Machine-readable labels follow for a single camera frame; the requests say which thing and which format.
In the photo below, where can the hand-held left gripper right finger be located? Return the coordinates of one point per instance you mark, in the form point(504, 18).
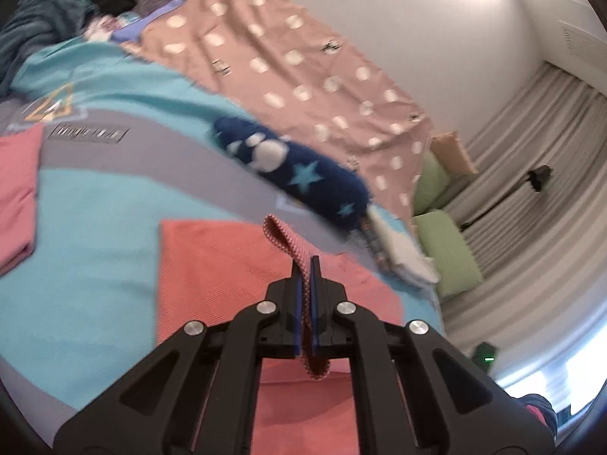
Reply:
point(314, 303)

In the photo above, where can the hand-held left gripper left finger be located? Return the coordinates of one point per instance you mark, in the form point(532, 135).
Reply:
point(297, 317)

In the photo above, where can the coral pink small garment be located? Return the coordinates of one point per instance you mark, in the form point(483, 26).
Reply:
point(213, 270)

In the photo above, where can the white grey folded garment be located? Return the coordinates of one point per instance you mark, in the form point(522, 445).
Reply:
point(400, 246)

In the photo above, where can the navy star print garment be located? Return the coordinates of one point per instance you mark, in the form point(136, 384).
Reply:
point(303, 175)

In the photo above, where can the large green pillow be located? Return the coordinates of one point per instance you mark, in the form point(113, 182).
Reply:
point(450, 251)

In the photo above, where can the small green pillow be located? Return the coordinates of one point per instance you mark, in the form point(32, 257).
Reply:
point(431, 185)

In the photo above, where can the black device with green light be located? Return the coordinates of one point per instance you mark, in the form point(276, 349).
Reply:
point(486, 355)

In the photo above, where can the turquoise and grey blanket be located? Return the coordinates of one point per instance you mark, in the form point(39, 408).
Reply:
point(118, 199)

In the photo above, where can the grey striped curtain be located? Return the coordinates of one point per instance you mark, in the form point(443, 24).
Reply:
point(531, 256)

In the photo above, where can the pink polka dot quilt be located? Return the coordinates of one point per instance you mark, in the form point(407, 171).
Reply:
point(284, 71)

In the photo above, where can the person's pink clothing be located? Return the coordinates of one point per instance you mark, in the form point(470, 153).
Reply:
point(538, 410)

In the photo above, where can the black stand with head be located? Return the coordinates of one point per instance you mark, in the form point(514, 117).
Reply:
point(540, 177)

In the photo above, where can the pink folded garment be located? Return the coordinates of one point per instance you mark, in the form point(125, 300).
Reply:
point(16, 199)

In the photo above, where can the dark teal blanket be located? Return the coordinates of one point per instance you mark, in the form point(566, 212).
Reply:
point(33, 28)

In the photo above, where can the white wall air conditioner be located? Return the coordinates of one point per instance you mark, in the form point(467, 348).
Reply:
point(576, 28)

